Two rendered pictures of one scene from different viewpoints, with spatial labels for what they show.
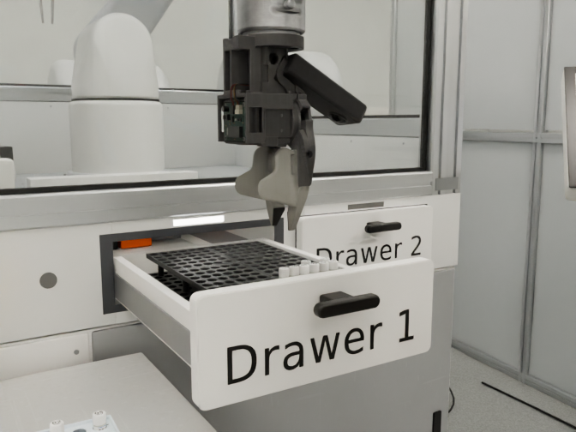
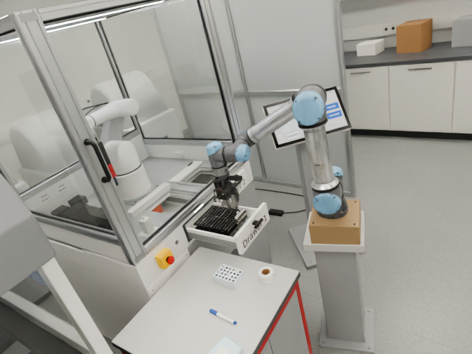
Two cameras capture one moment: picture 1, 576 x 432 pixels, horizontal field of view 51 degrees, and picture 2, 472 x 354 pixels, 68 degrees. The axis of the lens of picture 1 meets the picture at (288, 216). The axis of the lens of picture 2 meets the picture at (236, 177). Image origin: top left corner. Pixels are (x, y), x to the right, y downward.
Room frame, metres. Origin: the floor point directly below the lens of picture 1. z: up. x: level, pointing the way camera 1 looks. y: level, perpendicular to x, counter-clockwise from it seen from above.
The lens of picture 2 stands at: (-0.72, 0.46, 1.88)
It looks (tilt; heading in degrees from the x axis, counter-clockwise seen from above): 27 degrees down; 340
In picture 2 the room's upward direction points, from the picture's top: 15 degrees counter-clockwise
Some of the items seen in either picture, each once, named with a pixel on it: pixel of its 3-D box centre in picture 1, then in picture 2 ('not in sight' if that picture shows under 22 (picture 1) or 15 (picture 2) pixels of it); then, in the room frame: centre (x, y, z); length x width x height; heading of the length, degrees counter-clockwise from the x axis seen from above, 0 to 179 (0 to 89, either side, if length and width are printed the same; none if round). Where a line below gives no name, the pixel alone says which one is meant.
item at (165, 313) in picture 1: (235, 287); (220, 222); (0.77, 0.07, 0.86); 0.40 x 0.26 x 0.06; 31
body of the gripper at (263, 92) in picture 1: (266, 93); (223, 185); (0.67, 0.02, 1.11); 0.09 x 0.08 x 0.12; 121
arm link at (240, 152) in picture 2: not in sight; (237, 152); (0.62, -0.07, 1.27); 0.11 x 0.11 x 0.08; 46
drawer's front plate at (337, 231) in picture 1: (369, 242); (233, 187); (1.03, -0.14, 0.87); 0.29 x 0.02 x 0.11; 121
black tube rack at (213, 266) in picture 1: (238, 285); (220, 222); (0.77, 0.07, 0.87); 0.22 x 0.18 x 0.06; 31
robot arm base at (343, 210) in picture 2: not in sight; (331, 201); (0.44, -0.41, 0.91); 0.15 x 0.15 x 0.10
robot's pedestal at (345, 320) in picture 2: not in sight; (341, 282); (0.44, -0.41, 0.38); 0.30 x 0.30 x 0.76; 45
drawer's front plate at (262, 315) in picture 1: (324, 325); (253, 227); (0.60, -0.04, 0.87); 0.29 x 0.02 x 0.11; 121
